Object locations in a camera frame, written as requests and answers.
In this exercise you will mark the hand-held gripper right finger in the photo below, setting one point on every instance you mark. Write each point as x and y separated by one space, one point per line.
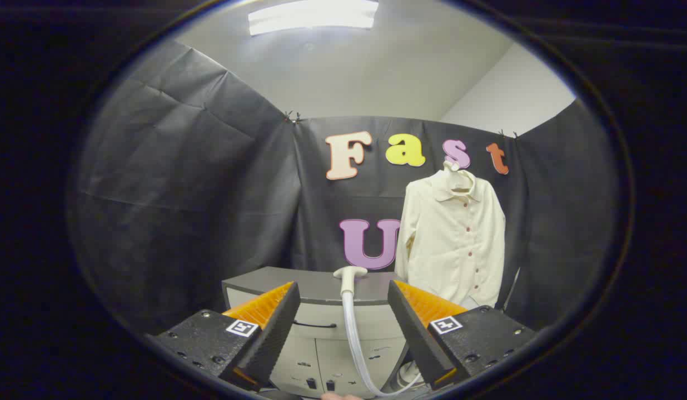
413 333

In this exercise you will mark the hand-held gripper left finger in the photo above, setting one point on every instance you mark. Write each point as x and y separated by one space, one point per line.
277 328

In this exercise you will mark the white garment steamer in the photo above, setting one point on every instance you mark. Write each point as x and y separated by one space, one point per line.
348 280

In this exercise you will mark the cream button shirt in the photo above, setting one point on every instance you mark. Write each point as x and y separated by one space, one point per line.
454 244

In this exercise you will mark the grey cabinet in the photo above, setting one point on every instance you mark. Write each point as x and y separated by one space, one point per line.
315 286

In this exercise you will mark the black stand pole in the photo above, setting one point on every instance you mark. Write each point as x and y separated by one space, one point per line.
511 289

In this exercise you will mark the white plastic hanger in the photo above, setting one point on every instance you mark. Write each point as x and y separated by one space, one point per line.
456 176

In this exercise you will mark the black backdrop cloth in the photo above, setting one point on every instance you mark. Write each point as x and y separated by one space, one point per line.
182 194

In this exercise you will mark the black binder clips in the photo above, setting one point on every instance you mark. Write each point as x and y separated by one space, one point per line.
292 117
507 134

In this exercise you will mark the ceiling light panel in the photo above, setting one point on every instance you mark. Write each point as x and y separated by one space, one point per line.
313 15

